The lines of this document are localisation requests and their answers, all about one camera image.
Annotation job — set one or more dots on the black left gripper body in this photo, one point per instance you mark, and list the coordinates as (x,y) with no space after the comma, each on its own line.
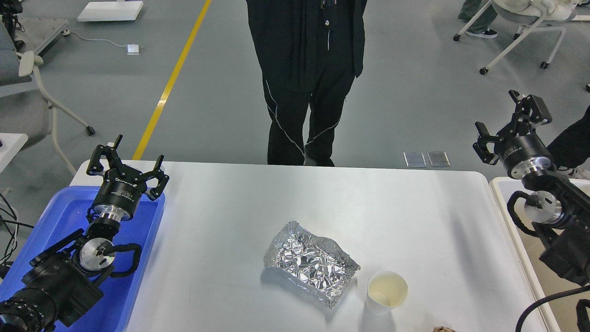
(120,190)

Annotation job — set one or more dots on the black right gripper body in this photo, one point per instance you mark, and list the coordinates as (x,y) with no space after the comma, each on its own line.
(521,155)

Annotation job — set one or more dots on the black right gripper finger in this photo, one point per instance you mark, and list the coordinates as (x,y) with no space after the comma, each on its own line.
(481,145)
(530,112)

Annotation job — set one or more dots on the white paper cup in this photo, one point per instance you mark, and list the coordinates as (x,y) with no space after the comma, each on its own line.
(386,290)

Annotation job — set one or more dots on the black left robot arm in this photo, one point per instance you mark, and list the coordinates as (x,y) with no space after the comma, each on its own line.
(64,280)

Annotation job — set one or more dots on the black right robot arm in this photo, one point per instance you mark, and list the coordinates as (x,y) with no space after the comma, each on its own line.
(551,208)

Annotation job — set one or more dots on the right metal floor plate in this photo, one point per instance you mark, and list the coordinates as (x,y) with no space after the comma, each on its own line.
(439,159)

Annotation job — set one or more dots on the metal floor plate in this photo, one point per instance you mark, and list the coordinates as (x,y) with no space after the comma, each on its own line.
(414,159)
(439,159)

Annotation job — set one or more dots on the person leg at right edge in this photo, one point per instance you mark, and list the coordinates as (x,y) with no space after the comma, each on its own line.
(571,148)

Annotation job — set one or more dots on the left metal floor plate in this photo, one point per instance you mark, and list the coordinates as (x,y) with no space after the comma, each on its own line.
(414,159)

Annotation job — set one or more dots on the white side table corner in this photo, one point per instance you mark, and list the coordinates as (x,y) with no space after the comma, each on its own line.
(11,144)

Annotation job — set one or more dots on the grey office chair left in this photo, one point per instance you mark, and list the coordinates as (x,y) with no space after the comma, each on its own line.
(26,106)

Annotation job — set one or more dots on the seated person leg and shoe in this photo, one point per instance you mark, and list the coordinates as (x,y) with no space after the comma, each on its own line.
(481,26)

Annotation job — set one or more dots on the white rolling chair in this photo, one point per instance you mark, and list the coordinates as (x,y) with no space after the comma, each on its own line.
(530,16)

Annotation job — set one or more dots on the white plastic bin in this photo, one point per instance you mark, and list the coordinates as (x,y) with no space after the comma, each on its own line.
(558,315)

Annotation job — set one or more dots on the grey platform base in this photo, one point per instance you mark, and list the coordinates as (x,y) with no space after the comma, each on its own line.
(40,34)

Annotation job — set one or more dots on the white flat board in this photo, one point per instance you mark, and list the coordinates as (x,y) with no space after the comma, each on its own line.
(108,11)

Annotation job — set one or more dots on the crumpled aluminium foil tray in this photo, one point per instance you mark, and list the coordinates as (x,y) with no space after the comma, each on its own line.
(313,263)

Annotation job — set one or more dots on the brown crumpled paper scrap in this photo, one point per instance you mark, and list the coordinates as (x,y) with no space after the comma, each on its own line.
(442,329)

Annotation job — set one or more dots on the standing person in black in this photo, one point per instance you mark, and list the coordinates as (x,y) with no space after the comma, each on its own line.
(309,52)

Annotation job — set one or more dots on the white power adapter with cable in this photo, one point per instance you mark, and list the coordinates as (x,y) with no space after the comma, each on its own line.
(130,48)

